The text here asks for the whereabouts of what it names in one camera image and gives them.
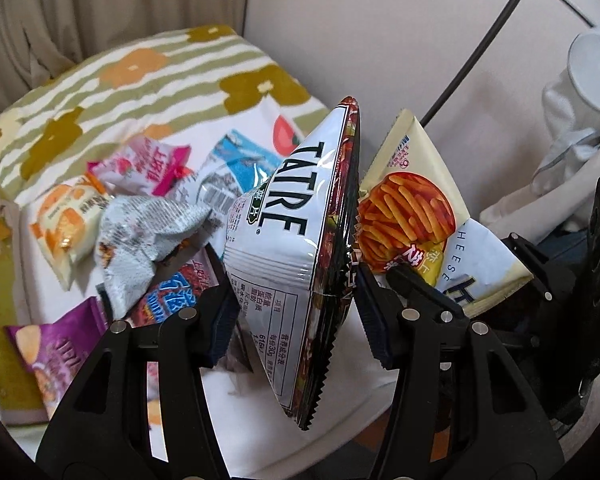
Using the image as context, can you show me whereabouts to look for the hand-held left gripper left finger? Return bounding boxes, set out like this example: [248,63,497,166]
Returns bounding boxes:
[34,284,241,480]

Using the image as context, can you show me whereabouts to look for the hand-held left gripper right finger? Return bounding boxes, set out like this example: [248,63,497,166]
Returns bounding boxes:
[355,264,566,480]

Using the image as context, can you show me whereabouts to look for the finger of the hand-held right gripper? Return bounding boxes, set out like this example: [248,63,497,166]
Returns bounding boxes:
[500,232,556,306]
[387,262,470,318]

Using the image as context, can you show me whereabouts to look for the red blue snack packet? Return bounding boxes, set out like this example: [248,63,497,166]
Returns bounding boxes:
[125,247,231,331]

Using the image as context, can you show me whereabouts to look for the yellow stick snack bag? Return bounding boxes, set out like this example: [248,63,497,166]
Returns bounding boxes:
[355,108,533,318]

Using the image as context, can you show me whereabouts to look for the large white black chip bag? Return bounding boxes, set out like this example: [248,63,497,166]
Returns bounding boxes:
[222,95,361,431]

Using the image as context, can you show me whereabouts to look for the silver snack packet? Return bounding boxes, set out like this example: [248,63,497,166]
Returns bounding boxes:
[94,195,216,321]

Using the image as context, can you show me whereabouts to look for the light blue white snack packet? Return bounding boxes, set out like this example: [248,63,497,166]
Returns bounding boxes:
[177,129,286,241]

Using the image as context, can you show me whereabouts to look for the purple chip bag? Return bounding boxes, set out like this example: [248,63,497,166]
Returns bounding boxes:
[4,297,112,411]

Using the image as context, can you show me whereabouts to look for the cream orange cake packet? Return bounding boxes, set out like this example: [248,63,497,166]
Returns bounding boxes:
[30,175,112,292]

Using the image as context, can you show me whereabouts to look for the dark blue cloth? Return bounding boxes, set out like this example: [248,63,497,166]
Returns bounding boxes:
[535,230,590,273]

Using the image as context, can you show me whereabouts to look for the white persimmon print bedsheet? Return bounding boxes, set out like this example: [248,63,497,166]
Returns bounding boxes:
[10,95,431,480]

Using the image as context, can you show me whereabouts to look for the white garment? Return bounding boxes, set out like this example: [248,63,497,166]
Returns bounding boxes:
[480,67,600,233]

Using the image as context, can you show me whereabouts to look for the pink strawberry snack packet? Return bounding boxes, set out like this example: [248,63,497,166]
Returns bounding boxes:
[86,135,193,197]

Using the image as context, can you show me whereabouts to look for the white round disc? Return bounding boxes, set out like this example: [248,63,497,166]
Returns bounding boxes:
[567,30,600,116]

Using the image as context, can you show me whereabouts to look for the black metal stand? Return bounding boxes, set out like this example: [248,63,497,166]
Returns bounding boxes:
[420,0,596,128]

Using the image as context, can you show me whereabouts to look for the floral striped blanket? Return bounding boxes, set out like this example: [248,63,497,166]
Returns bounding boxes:
[0,24,331,206]

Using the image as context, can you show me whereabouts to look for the beige curtain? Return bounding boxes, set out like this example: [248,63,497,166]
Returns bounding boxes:
[0,0,258,126]

